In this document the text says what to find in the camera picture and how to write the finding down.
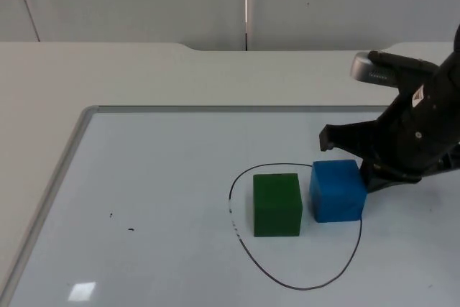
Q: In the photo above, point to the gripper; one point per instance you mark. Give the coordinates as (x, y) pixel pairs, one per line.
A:
(417, 127)

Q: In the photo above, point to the blue cube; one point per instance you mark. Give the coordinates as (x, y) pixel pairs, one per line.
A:
(338, 192)

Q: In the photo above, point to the green cube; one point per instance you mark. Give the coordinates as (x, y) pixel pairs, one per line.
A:
(277, 206)

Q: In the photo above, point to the grey-framed whiteboard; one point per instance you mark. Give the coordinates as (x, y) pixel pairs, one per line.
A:
(161, 195)

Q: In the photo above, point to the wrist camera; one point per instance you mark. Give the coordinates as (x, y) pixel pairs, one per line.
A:
(377, 69)

